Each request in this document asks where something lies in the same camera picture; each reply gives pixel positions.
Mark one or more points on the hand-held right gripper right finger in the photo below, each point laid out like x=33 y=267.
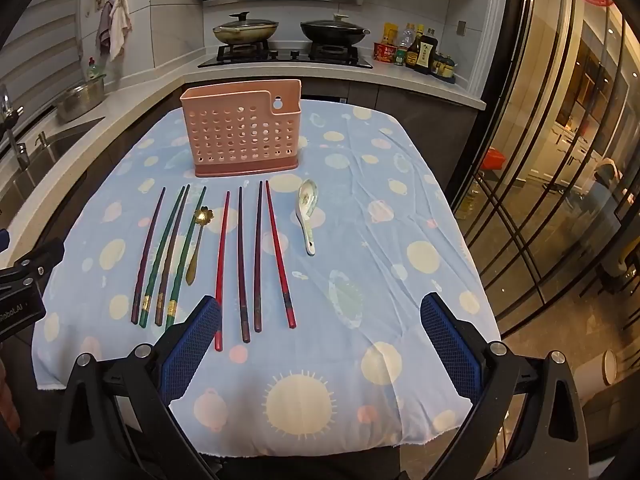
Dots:
x=450 y=350

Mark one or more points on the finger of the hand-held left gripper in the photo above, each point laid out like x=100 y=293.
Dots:
x=42 y=257

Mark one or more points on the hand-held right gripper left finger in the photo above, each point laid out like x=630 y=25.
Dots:
x=192 y=347

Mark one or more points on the green chopstick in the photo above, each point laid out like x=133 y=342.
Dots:
x=186 y=260
x=163 y=260

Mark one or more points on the purple-brown chopstick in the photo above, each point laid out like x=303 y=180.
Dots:
x=148 y=255
x=172 y=260

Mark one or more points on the dark brown chopstick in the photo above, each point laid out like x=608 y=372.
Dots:
x=242 y=260
x=259 y=260

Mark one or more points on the red chopstick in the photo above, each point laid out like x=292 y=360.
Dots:
x=278 y=255
x=223 y=250

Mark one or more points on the gold flower spoon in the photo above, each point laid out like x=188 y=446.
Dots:
x=201 y=216

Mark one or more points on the white ceramic spoon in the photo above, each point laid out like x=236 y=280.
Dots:
x=307 y=195

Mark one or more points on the pink perforated utensil holder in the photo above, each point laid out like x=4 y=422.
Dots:
x=240 y=130

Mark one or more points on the stainless steel sink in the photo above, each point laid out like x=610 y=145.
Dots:
x=50 y=152

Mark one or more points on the chrome kitchen faucet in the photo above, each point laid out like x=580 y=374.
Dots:
x=12 y=130

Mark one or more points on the stainless steel pot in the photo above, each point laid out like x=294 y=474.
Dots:
x=80 y=102

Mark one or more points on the blue planet print tablecloth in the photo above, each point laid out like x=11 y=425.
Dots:
x=350 y=210

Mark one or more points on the green dish soap bottle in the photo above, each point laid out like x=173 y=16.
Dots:
x=92 y=69

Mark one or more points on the red basin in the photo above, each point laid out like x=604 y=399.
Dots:
x=494 y=159

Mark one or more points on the glass sliding door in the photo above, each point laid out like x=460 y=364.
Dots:
x=550 y=160

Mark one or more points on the purple hanging towel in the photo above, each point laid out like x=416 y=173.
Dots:
x=104 y=30

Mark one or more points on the white window blinds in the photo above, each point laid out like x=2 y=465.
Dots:
x=35 y=20

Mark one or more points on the white hanging towel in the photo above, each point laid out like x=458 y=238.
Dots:
x=120 y=25

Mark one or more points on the small dark seasoning jars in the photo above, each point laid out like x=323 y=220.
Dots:
x=444 y=66

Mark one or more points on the dark soy sauce bottle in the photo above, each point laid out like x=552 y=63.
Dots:
x=428 y=55

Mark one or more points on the brown sauce bottle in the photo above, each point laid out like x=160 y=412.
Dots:
x=414 y=55

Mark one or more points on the black gas stove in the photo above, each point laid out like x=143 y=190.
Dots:
x=285 y=57

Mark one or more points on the red seasoning can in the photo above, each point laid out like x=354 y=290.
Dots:
x=385 y=52

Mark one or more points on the golden wok with glass lid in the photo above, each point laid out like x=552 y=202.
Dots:
x=245 y=30

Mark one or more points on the clear plastic bottle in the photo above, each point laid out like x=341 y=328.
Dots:
x=404 y=42

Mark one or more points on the black wok with lid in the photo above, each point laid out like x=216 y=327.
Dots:
x=332 y=32

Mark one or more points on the grey wall switch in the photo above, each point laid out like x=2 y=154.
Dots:
x=462 y=28

